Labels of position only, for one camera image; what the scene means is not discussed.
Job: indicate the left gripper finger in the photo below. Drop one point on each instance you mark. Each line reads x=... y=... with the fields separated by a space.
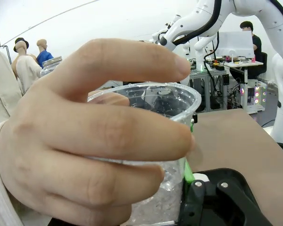
x=214 y=207

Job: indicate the clear plastic cup with ice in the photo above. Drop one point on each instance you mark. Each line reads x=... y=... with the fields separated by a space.
x=169 y=188

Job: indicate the glass tea dispenser jar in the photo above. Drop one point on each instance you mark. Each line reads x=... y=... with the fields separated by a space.
x=49 y=64

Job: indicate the small white background robot arm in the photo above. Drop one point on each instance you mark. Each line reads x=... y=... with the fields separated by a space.
x=198 y=54

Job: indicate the person's right forearm beige sleeve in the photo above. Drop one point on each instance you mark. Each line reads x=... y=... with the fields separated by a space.
x=0 y=200

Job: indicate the person's right hand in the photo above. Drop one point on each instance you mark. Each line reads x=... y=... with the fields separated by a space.
x=73 y=141

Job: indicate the computer case with lit fans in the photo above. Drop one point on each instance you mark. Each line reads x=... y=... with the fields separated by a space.
x=259 y=94

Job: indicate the white office desk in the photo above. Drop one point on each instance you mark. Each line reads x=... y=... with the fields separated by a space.
x=247 y=63

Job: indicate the white computer monitor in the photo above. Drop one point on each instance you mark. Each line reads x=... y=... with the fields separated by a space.
x=235 y=44

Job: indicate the seated person in black shirt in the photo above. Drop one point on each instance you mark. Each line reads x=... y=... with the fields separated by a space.
x=255 y=44

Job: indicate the mannequin in blue shirt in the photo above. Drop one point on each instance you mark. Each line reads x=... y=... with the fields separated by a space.
x=44 y=57

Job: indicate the mannequin with black hat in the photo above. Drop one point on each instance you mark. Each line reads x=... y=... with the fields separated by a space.
x=26 y=70

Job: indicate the person in beige shirt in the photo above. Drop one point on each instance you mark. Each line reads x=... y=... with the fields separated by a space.
x=0 y=89

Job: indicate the aluminium frame bench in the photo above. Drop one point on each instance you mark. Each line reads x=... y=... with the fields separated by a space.
x=210 y=73

